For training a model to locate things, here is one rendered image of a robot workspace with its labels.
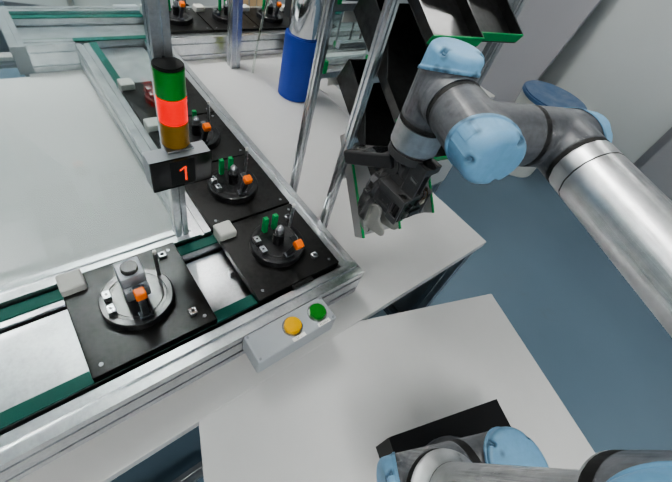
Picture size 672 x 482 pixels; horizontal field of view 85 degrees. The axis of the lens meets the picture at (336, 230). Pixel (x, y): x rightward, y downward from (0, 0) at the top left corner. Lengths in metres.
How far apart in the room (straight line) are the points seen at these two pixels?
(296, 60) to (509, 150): 1.34
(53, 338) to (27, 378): 0.08
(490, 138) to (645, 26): 3.66
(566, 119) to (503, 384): 0.79
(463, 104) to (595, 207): 0.18
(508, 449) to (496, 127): 0.48
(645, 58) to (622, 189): 3.53
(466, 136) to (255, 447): 0.72
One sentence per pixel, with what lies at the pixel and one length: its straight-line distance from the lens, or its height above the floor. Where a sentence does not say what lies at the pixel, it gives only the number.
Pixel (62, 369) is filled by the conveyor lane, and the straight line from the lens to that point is 0.93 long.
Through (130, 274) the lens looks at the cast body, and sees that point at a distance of 0.80.
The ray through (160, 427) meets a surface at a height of 0.86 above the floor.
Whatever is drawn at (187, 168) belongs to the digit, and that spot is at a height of 1.21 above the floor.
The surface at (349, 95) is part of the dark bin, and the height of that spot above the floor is 1.30.
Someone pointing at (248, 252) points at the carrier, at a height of 0.97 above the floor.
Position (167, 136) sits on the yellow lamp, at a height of 1.29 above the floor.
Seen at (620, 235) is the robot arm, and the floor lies 1.53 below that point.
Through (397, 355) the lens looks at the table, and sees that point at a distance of 1.03.
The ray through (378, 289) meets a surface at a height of 0.86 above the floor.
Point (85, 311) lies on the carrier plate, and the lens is 0.92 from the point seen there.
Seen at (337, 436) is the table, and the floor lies 0.86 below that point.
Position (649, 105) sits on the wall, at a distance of 3.91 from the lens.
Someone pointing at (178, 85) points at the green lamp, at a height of 1.39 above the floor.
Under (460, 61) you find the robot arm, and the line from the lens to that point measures 0.50.
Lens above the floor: 1.73
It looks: 46 degrees down
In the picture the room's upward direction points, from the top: 20 degrees clockwise
